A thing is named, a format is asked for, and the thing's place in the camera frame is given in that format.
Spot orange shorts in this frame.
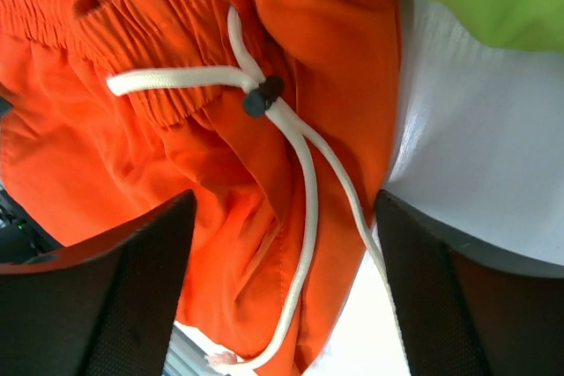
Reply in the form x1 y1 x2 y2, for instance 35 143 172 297
1 0 401 360

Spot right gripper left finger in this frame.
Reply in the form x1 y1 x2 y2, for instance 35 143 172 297
1 191 197 375

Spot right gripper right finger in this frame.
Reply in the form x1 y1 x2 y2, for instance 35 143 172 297
375 191 563 375

